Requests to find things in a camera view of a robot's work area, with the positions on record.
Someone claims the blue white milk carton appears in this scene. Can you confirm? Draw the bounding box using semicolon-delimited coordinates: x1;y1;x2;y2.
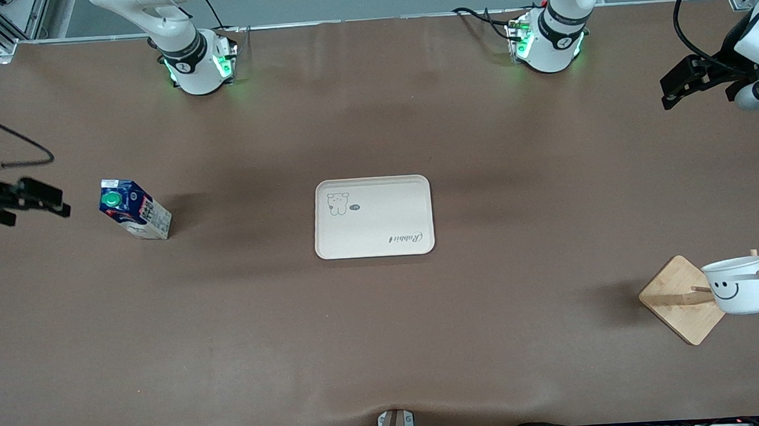
97;176;174;243

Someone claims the white smiley cup black handle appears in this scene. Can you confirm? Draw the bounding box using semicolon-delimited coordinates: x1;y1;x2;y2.
701;256;759;317

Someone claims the wooden cup rack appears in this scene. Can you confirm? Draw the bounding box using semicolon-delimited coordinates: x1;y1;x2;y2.
636;249;759;349

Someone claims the beige rabbit print tray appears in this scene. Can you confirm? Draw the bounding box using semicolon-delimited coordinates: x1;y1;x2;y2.
311;173;435;261

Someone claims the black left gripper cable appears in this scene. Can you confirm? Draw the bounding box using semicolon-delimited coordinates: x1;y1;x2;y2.
672;0;746;69

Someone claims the black left arm base cable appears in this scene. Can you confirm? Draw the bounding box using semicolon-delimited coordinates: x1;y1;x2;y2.
452;5;515;44

